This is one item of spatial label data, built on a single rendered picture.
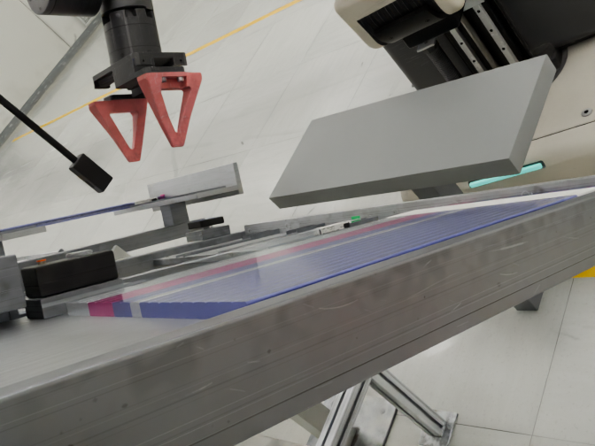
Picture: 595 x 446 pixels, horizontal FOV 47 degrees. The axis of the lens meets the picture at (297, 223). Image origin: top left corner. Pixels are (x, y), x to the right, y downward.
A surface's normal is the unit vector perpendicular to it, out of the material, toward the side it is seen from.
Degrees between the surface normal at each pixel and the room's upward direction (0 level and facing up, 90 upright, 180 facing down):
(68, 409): 90
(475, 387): 0
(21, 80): 90
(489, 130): 0
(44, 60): 90
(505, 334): 0
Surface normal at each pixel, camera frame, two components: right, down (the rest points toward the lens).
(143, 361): 0.66, -0.09
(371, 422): -0.63, -0.60
